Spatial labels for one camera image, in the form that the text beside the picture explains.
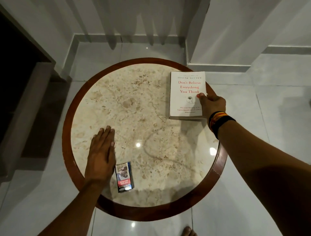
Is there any round wood-rimmed marble table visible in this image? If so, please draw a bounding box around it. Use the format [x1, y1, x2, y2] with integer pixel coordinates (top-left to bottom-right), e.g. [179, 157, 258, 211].
[62, 57, 228, 222]

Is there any person's left hand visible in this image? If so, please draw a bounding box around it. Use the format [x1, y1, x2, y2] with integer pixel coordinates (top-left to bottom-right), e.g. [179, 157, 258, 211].
[84, 125, 117, 183]

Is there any person's right hand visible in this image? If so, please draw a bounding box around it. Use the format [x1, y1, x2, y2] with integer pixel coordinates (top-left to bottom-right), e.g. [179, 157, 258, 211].
[196, 93, 226, 122]

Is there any blue cigarette pack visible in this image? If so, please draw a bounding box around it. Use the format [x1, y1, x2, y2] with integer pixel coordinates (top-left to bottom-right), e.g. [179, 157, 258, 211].
[115, 162, 134, 193]

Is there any person's left forearm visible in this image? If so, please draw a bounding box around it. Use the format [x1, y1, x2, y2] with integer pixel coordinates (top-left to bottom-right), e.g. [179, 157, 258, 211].
[38, 179, 110, 236]

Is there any person's right forearm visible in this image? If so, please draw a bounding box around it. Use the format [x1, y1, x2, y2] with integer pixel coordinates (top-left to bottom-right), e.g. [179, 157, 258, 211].
[217, 120, 311, 236]

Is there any person's foot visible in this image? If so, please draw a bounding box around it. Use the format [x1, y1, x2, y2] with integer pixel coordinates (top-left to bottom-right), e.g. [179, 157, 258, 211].
[181, 226, 198, 236]

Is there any dark grey cabinet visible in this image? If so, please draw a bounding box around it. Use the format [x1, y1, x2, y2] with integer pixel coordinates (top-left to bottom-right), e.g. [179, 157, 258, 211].
[0, 4, 57, 183]

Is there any black wristband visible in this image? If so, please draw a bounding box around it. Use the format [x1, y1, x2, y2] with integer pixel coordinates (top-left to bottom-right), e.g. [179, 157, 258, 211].
[208, 111, 236, 140]

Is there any white paperback book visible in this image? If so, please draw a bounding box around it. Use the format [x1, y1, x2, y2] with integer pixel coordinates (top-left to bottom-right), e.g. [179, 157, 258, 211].
[169, 71, 207, 120]

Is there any orange yellow striped wristband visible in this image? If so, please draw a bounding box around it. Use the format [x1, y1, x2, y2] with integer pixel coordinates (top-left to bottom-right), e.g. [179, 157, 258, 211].
[209, 112, 229, 133]

